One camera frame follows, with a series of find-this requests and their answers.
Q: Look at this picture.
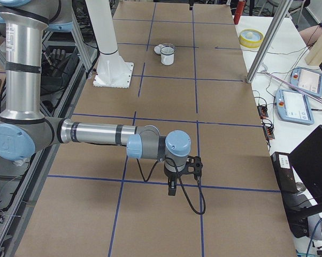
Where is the metal rod with clamp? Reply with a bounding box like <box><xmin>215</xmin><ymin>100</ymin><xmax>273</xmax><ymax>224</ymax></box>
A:
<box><xmin>260</xmin><ymin>70</ymin><xmax>322</xmax><ymax>104</ymax></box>

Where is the white enamel cup lid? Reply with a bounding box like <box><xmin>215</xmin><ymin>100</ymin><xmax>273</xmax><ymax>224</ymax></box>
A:
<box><xmin>154</xmin><ymin>44</ymin><xmax>163</xmax><ymax>55</ymax></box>

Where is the far teach pendant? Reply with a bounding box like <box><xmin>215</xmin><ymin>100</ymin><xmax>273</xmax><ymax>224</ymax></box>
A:
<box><xmin>290</xmin><ymin>67</ymin><xmax>322</xmax><ymax>97</ymax></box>

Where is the clear plastic funnel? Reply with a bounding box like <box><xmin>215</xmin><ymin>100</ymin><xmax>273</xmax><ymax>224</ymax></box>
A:
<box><xmin>160</xmin><ymin>43</ymin><xmax>175</xmax><ymax>56</ymax></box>

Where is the black laptop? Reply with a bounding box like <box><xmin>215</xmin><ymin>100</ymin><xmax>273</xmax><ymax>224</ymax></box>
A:
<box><xmin>289</xmin><ymin>125</ymin><xmax>322</xmax><ymax>197</ymax></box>

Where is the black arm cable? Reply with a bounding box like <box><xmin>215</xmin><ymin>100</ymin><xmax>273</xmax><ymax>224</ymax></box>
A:
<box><xmin>135</xmin><ymin>157</ymin><xmax>206</xmax><ymax>215</ymax></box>

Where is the yellow tape roll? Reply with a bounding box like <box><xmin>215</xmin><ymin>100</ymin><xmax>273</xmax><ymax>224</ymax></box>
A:
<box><xmin>239</xmin><ymin>29</ymin><xmax>264</xmax><ymax>49</ymax></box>

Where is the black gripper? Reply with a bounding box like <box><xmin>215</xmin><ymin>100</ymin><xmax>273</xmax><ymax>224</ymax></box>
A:
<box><xmin>164</xmin><ymin>167</ymin><xmax>189</xmax><ymax>196</ymax></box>

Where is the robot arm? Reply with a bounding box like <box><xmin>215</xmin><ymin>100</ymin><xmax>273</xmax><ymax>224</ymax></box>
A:
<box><xmin>0</xmin><ymin>1</ymin><xmax>191</xmax><ymax>195</ymax></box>

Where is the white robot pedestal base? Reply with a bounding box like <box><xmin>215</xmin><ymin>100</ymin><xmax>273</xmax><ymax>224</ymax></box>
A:
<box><xmin>86</xmin><ymin>0</ymin><xmax>134</xmax><ymax>88</ymax></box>

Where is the near teach pendant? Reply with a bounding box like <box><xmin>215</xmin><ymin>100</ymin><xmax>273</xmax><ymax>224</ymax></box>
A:
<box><xmin>275</xmin><ymin>89</ymin><xmax>315</xmax><ymax>125</ymax></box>

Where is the teach pendant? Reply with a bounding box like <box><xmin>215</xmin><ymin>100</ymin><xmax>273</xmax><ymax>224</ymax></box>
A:
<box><xmin>290</xmin><ymin>67</ymin><xmax>322</xmax><ymax>97</ymax></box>
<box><xmin>275</xmin><ymin>89</ymin><xmax>315</xmax><ymax>125</ymax></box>

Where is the red cylinder bottle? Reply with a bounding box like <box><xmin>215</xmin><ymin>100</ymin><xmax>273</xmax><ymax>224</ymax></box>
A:
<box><xmin>234</xmin><ymin>0</ymin><xmax>246</xmax><ymax>25</ymax></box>

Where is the aluminium frame post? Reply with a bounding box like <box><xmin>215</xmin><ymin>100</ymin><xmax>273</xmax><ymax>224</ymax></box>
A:
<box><xmin>246</xmin><ymin>0</ymin><xmax>293</xmax><ymax>84</ymax></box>

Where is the white enamel mug blue rim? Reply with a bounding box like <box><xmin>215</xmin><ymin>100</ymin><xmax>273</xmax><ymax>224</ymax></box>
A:
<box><xmin>161</xmin><ymin>54</ymin><xmax>174</xmax><ymax>66</ymax></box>

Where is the black computer box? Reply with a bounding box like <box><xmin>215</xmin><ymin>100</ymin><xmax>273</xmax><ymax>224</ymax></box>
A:
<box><xmin>271</xmin><ymin>152</ymin><xmax>322</xmax><ymax>240</ymax></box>

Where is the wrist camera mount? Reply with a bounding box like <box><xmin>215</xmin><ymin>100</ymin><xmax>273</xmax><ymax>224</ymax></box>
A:
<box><xmin>182</xmin><ymin>156</ymin><xmax>203</xmax><ymax>184</ymax></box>

